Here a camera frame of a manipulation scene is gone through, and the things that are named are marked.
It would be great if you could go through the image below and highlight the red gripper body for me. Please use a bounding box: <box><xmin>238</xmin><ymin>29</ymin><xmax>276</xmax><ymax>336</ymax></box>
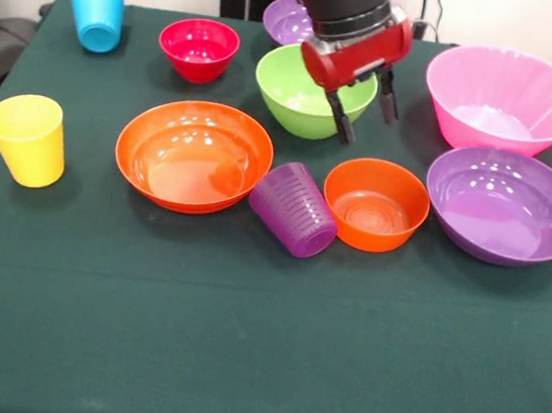
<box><xmin>295</xmin><ymin>0</ymin><xmax>418</xmax><ymax>102</ymax></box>

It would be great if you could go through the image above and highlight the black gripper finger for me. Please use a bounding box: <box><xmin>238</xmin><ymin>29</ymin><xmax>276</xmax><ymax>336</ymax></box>
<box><xmin>374</xmin><ymin>64</ymin><xmax>405</xmax><ymax>128</ymax></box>
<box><xmin>318</xmin><ymin>87</ymin><xmax>362</xmax><ymax>148</ymax></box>

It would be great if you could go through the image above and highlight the green bowl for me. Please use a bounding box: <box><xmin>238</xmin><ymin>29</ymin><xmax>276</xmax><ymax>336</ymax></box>
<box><xmin>248</xmin><ymin>38</ymin><xmax>384</xmax><ymax>148</ymax></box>

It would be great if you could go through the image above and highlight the purple bowl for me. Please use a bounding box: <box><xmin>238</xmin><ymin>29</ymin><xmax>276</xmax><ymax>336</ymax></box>
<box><xmin>417</xmin><ymin>141</ymin><xmax>552</xmax><ymax>272</ymax></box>
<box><xmin>259</xmin><ymin>0</ymin><xmax>320</xmax><ymax>51</ymax></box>

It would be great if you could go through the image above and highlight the purple plastic cup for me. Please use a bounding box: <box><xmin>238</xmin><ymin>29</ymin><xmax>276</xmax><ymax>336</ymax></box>
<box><xmin>242</xmin><ymin>157</ymin><xmax>345</xmax><ymax>262</ymax></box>

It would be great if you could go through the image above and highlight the small orange bowl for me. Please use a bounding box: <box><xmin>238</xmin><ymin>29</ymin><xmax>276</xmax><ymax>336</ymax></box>
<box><xmin>316</xmin><ymin>153</ymin><xmax>436</xmax><ymax>259</ymax></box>

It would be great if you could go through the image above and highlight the large pink bowl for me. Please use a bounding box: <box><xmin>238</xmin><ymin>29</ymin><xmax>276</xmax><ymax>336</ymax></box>
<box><xmin>418</xmin><ymin>39</ymin><xmax>552</xmax><ymax>161</ymax></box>

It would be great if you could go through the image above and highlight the small red bowl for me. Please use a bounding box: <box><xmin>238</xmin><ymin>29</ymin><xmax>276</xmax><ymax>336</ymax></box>
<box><xmin>154</xmin><ymin>13</ymin><xmax>243</xmax><ymax>88</ymax></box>

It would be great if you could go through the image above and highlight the large orange bowl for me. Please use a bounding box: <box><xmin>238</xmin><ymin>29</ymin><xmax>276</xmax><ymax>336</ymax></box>
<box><xmin>108</xmin><ymin>91</ymin><xmax>280</xmax><ymax>224</ymax></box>

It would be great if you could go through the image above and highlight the blue plastic cup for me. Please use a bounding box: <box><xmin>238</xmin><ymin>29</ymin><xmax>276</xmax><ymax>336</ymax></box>
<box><xmin>64</xmin><ymin>0</ymin><xmax>127</xmax><ymax>56</ymax></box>

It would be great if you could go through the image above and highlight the dark green table cloth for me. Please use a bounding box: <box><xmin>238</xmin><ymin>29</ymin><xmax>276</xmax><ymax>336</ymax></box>
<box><xmin>0</xmin><ymin>0</ymin><xmax>552</xmax><ymax>413</ymax></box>

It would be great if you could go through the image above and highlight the yellow plastic cup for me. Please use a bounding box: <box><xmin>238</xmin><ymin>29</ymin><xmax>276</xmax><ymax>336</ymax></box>
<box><xmin>0</xmin><ymin>90</ymin><xmax>72</xmax><ymax>192</ymax></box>

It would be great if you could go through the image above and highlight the grey cable with plug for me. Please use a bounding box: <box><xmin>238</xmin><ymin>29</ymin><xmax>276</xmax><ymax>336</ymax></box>
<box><xmin>408</xmin><ymin>17</ymin><xmax>444</xmax><ymax>45</ymax></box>

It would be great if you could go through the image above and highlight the black hanging cable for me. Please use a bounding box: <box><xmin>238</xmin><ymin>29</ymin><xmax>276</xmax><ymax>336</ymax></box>
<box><xmin>427</xmin><ymin>0</ymin><xmax>448</xmax><ymax>42</ymax></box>

